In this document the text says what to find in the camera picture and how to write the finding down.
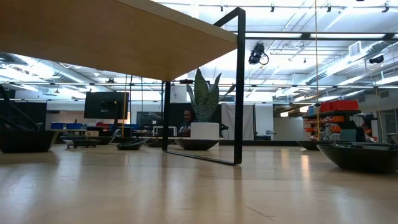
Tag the white paper sign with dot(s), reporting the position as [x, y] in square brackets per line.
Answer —
[178, 95]

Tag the wooden riser shelf black legs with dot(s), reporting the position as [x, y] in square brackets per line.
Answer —
[93, 31]

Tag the black wavy square mini plate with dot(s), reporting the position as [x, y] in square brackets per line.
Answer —
[25, 141]

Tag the black aluminium table frame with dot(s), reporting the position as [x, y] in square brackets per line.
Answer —
[264, 143]

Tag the black overhead frame bar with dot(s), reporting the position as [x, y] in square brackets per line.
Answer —
[306, 35]

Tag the grey office chair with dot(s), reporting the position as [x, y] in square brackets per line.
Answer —
[117, 132]
[38, 126]

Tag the black partition panel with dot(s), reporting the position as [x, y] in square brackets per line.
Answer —
[31, 113]
[175, 112]

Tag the red storage bin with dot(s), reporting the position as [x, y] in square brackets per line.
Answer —
[342, 105]

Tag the snake plant in white pot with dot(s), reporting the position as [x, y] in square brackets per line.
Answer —
[204, 130]

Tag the black ceiling-mounted device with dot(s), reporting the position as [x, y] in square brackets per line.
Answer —
[376, 59]

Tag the yellow pole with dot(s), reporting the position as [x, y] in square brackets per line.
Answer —
[124, 124]

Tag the black leaf-shaped mini plate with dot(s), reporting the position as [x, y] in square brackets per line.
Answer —
[315, 145]
[196, 144]
[357, 158]

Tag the storage rack with orange bins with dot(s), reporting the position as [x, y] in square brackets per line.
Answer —
[332, 119]

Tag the black small square mini plate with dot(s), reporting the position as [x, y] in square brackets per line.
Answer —
[82, 143]

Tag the black wall monitor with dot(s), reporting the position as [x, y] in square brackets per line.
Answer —
[105, 105]

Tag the black hanging overhead camera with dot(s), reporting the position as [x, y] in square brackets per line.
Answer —
[256, 53]

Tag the person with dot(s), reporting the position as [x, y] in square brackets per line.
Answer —
[188, 116]

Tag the white curtain screen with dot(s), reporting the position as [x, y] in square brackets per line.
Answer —
[255, 121]

